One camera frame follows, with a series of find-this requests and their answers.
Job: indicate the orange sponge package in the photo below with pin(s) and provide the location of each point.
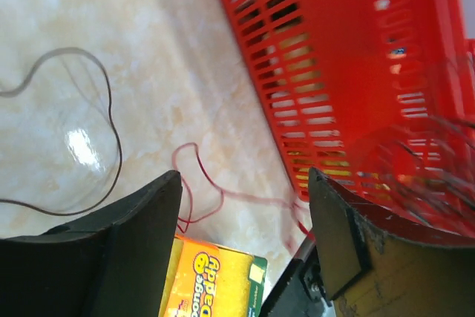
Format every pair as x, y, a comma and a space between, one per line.
204, 279

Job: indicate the red plastic basket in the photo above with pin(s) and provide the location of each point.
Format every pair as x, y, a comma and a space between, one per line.
376, 94

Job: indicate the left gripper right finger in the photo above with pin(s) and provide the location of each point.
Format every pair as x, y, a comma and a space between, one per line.
363, 260

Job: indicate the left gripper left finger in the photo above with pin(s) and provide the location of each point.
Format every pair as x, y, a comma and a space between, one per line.
110, 262

